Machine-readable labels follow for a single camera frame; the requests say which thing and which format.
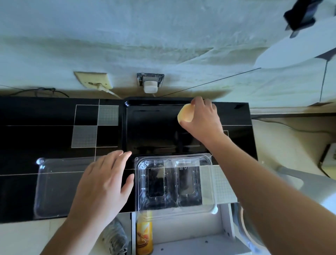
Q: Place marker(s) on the person's left hand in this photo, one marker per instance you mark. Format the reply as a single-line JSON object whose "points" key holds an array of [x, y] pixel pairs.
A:
{"points": [[99, 189]]}

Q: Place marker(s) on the person's right hand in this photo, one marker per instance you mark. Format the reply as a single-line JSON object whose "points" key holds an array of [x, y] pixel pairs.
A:
{"points": [[207, 123]]}

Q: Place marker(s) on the person's left thumb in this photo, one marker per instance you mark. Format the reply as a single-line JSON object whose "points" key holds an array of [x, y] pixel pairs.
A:
{"points": [[128, 187]]}

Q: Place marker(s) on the person's right thumb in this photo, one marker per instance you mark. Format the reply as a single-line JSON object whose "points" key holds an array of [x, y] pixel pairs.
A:
{"points": [[187, 125]]}

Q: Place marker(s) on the pale yellow round chip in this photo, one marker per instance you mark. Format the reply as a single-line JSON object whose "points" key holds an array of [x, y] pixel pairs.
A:
{"points": [[185, 113]]}

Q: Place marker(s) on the person's right forearm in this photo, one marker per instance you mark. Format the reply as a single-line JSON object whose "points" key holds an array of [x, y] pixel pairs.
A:
{"points": [[262, 199]]}

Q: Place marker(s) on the person's left forearm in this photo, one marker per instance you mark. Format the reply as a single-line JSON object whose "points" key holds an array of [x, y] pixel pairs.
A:
{"points": [[70, 240]]}

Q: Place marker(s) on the black rectangular tray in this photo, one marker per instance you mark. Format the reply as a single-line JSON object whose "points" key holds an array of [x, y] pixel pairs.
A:
{"points": [[152, 126]]}

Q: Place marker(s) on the clear plastic container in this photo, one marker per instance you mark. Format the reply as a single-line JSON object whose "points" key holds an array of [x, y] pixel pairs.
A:
{"points": [[173, 184]]}

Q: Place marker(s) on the yellow chips can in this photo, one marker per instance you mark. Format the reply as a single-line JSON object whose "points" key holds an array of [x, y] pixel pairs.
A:
{"points": [[144, 233]]}

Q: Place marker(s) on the grey knitted cloth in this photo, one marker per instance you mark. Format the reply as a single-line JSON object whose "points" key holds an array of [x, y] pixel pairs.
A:
{"points": [[115, 236]]}

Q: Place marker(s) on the white charger plug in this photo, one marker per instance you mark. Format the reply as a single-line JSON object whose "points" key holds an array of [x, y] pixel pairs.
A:
{"points": [[150, 87]]}

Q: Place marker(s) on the clear plastic lid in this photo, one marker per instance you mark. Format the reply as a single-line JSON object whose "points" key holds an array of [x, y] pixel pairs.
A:
{"points": [[57, 189]]}

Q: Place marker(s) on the white shelf unit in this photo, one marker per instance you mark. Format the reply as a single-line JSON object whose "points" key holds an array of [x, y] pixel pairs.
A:
{"points": [[199, 233]]}

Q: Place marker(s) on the white round bowl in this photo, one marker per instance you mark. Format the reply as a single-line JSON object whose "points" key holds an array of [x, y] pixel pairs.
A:
{"points": [[246, 228]]}

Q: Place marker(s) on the white round disc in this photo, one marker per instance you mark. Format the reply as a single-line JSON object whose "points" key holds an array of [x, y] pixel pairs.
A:
{"points": [[296, 50]]}

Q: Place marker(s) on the white plastic chair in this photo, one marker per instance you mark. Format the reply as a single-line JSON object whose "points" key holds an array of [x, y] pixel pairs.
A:
{"points": [[312, 184]]}

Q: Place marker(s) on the thin black stand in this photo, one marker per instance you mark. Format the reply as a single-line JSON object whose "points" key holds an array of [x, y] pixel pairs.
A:
{"points": [[323, 81]]}

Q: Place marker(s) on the black clamp device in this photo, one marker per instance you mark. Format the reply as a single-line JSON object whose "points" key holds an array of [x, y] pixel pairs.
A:
{"points": [[301, 15]]}

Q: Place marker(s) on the metal wall outlet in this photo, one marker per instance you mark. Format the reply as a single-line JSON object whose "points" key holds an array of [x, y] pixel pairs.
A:
{"points": [[157, 77]]}

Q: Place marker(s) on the beige wall outlet plate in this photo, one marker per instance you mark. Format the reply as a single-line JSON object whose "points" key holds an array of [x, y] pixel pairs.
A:
{"points": [[86, 78]]}

